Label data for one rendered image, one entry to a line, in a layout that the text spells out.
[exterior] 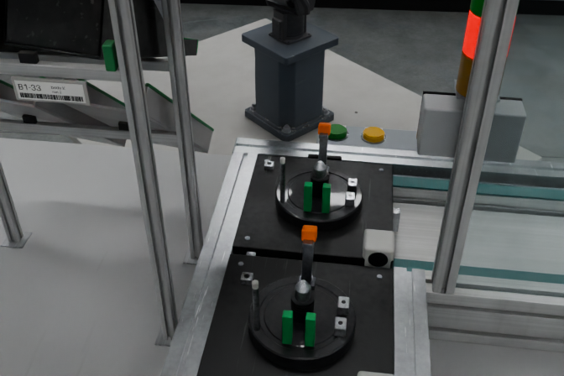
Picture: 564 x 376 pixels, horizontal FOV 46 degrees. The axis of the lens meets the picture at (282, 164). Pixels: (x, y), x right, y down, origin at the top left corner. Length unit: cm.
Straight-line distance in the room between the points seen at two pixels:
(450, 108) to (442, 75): 271
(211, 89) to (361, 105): 36
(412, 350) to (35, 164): 86
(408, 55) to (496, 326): 278
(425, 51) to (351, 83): 215
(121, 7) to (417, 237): 63
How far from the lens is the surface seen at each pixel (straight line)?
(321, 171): 103
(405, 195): 118
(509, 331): 104
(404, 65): 359
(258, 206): 107
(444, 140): 85
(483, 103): 80
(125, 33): 73
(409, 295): 97
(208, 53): 178
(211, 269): 100
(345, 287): 95
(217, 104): 155
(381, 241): 99
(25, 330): 111
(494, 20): 74
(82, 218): 127
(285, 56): 131
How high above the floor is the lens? 166
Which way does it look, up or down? 36 degrees down
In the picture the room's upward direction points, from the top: straight up
